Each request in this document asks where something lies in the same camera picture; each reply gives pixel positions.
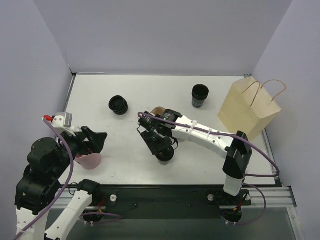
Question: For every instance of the tan paper bag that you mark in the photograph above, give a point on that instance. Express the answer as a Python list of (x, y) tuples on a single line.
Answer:
[(248, 107)]

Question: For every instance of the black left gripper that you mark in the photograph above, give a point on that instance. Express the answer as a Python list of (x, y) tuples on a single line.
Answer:
[(85, 139)]

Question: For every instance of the stack of black cups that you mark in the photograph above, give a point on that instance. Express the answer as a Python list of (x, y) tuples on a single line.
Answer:
[(199, 94)]

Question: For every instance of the black paper coffee cup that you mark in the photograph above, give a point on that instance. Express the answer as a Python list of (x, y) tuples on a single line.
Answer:
[(165, 156)]

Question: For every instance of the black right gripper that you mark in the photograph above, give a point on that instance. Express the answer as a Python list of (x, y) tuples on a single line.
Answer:
[(152, 142)]

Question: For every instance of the stack of black lids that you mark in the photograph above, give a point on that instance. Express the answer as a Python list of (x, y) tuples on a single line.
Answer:
[(118, 105)]

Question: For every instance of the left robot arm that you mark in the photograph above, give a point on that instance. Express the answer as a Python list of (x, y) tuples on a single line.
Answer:
[(49, 171)]

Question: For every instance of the pink straw holder cup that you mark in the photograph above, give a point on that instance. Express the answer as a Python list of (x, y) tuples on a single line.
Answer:
[(89, 162)]

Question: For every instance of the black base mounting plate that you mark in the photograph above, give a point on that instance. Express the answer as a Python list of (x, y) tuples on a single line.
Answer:
[(169, 202)]

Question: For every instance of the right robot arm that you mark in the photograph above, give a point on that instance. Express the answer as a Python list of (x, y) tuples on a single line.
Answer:
[(162, 132)]

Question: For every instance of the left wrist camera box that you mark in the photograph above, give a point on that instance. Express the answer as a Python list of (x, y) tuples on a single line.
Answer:
[(62, 122)]

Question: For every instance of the brown pulp cup carrier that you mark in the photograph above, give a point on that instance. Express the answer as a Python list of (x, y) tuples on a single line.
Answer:
[(158, 111)]

